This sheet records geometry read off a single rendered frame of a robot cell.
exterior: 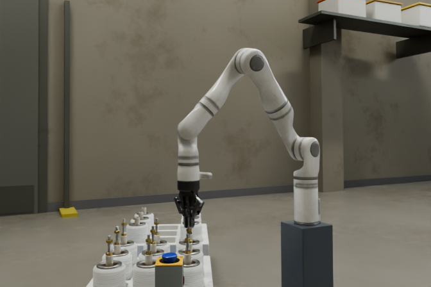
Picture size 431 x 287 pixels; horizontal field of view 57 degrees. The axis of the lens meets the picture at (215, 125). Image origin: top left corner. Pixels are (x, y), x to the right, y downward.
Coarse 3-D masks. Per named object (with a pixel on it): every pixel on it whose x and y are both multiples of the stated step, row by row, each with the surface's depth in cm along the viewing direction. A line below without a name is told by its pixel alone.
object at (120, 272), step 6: (96, 270) 117; (102, 270) 116; (108, 270) 116; (114, 270) 117; (120, 270) 118; (96, 276) 116; (102, 276) 116; (108, 276) 116; (114, 276) 116; (120, 276) 118; (96, 282) 116; (102, 282) 116; (108, 282) 116; (114, 282) 116; (120, 282) 118
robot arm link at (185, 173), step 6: (180, 168) 131; (186, 168) 131; (192, 168) 131; (198, 168) 133; (180, 174) 131; (186, 174) 130; (192, 174) 131; (198, 174) 133; (204, 174) 135; (210, 174) 135; (180, 180) 131; (186, 180) 130; (192, 180) 131; (198, 180) 132
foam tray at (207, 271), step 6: (138, 258) 150; (204, 258) 149; (204, 264) 143; (210, 264) 143; (132, 270) 137; (204, 270) 136; (210, 270) 136; (132, 276) 131; (204, 276) 130; (210, 276) 130; (90, 282) 126; (126, 282) 126; (132, 282) 126; (204, 282) 126; (210, 282) 126
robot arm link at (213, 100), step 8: (232, 64) 138; (224, 72) 138; (232, 72) 138; (240, 72) 139; (224, 80) 136; (232, 80) 138; (216, 88) 134; (224, 88) 135; (208, 96) 133; (216, 96) 133; (224, 96) 134; (208, 104) 132; (216, 104) 133; (216, 112) 135
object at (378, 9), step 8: (376, 0) 433; (384, 0) 437; (368, 8) 441; (376, 8) 433; (384, 8) 438; (392, 8) 442; (400, 8) 448; (368, 16) 441; (376, 16) 433; (384, 16) 438; (392, 16) 442; (400, 16) 447
